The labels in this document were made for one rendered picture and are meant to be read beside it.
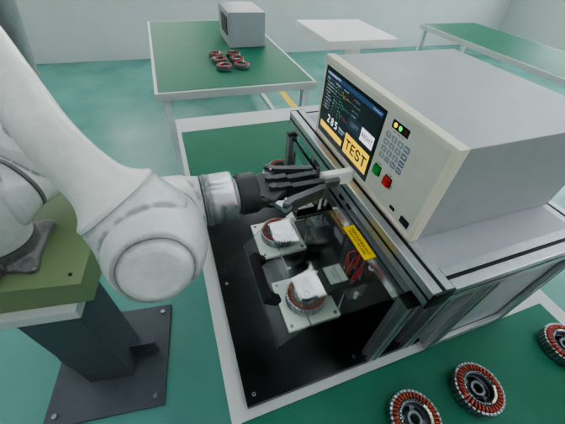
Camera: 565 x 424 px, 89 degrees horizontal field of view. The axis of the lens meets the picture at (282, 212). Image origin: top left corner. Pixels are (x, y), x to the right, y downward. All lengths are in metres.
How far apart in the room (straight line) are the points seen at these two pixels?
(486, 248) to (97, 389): 1.59
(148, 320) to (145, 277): 1.47
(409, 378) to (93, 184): 0.80
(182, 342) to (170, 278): 1.39
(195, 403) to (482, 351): 1.16
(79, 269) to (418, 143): 0.88
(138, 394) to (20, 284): 0.83
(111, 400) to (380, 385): 1.20
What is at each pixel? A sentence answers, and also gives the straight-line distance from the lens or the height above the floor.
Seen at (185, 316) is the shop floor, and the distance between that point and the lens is 1.75.
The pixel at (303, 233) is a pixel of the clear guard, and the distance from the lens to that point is 0.63.
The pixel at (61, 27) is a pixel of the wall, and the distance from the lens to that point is 5.33.
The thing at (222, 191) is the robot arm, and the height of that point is 1.22.
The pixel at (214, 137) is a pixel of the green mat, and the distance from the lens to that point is 1.55.
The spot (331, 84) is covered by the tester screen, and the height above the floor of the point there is 1.26.
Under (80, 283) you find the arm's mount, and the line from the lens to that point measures 0.94.
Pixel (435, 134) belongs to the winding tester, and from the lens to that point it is 0.52.
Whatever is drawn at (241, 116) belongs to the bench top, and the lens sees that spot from 1.75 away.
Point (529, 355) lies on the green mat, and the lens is 1.09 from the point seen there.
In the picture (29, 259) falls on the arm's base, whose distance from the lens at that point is 1.02.
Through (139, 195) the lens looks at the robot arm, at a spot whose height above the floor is 1.33.
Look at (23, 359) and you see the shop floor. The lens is 1.97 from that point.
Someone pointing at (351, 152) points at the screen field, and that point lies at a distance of 0.72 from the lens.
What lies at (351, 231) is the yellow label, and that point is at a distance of 0.65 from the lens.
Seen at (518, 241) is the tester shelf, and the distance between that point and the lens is 0.74.
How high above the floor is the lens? 1.53
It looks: 45 degrees down
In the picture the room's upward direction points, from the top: 5 degrees clockwise
